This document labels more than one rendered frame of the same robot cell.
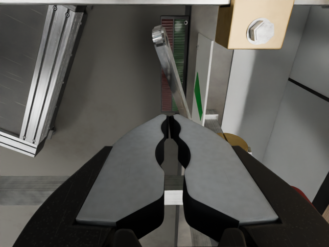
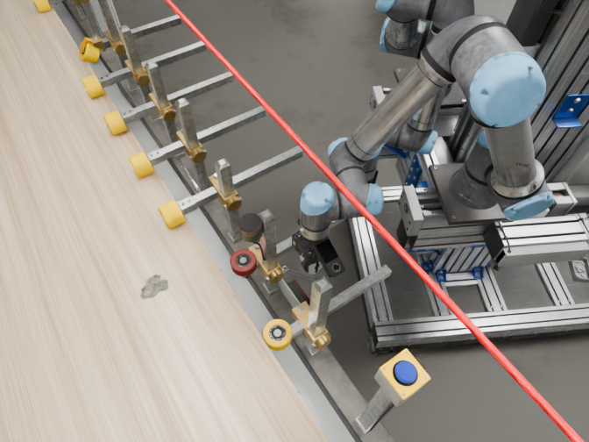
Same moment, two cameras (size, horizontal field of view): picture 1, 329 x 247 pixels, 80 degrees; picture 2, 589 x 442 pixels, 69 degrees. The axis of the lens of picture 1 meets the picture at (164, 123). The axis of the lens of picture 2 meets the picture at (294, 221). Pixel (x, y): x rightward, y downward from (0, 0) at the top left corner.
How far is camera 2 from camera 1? 1.13 m
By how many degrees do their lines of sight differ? 19
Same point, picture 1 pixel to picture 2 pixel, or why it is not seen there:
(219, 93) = (274, 304)
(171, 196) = (282, 246)
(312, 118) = not seen: hidden behind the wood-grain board
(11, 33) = (407, 281)
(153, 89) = not seen: hidden behind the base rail
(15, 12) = (410, 297)
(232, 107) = (251, 308)
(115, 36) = (339, 331)
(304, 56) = not seen: hidden behind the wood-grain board
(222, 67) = (282, 315)
